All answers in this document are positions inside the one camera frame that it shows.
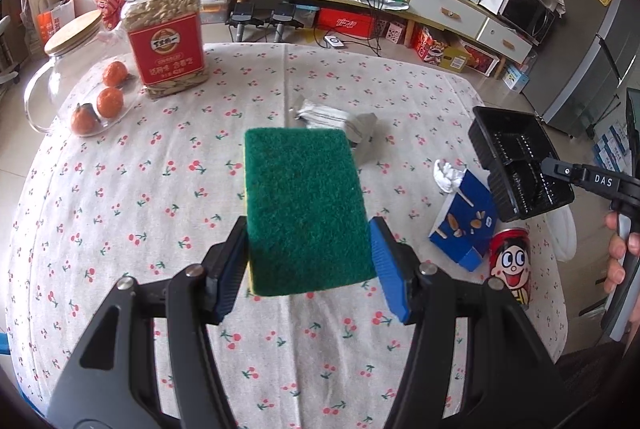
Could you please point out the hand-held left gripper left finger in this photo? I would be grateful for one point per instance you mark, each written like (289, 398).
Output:
(227, 281)

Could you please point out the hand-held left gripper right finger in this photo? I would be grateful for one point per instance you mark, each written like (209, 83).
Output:
(391, 274)

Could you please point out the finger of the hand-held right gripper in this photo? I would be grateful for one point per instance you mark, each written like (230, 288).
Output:
(590, 179)

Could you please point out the white plastic basin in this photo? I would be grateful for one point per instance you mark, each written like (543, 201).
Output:
(565, 234)

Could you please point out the black plastic tray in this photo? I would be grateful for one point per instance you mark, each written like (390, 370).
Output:
(515, 144)

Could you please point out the green yellow scouring sponge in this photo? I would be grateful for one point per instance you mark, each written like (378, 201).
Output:
(305, 209)

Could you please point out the person's right hand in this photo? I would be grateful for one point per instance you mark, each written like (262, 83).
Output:
(614, 234)

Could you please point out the stack of blue white cartons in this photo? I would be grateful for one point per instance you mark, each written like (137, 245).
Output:
(612, 146)

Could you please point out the person's dark clothing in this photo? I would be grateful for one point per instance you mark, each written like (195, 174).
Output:
(585, 374)

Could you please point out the blue cardboard box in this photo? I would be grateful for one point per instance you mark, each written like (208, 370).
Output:
(470, 219)

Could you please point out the cherry print tablecloth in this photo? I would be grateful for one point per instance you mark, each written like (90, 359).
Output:
(150, 209)

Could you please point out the crumpled white tissue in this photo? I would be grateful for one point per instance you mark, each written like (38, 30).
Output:
(447, 176)

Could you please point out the red cartoon face can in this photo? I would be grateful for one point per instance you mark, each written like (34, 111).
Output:
(510, 259)

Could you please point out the grey refrigerator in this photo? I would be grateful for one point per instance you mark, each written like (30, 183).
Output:
(590, 59)

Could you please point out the blue white box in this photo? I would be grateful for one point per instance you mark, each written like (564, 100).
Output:
(515, 77)

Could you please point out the red gift box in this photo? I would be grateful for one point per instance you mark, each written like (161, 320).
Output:
(481, 63)

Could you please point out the white drawer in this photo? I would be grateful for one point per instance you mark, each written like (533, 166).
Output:
(445, 9)
(505, 40)

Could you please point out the crumpled silver foil wrapper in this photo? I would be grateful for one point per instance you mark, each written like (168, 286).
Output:
(320, 114)

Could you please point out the black microwave oven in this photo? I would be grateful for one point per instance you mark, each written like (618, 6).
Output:
(525, 11)

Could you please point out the red yellow printed carton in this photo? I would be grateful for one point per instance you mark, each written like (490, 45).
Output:
(440, 51)

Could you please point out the clear glass dish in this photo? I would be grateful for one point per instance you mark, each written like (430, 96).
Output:
(127, 106)

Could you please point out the tangerine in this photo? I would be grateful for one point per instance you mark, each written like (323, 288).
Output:
(115, 74)
(84, 119)
(110, 102)

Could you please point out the red label peanut jar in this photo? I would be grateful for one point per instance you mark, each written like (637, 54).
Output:
(165, 54)

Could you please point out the small white device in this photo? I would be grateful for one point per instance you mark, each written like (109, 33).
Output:
(335, 42)

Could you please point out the small pink box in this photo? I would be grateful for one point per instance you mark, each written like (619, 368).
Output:
(396, 33)

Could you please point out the flat red box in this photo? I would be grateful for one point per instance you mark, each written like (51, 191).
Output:
(345, 24)

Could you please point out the black grey exercise pedal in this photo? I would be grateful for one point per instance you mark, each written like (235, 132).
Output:
(284, 16)
(244, 16)

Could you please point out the clear storage box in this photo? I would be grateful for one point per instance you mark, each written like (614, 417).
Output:
(215, 10)

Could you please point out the glass jar with wooden lid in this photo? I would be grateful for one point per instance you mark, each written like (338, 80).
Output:
(70, 34)

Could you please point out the red bucket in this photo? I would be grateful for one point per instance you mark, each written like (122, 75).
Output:
(110, 4)

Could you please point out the orange white paper bag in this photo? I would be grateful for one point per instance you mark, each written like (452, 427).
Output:
(54, 21)

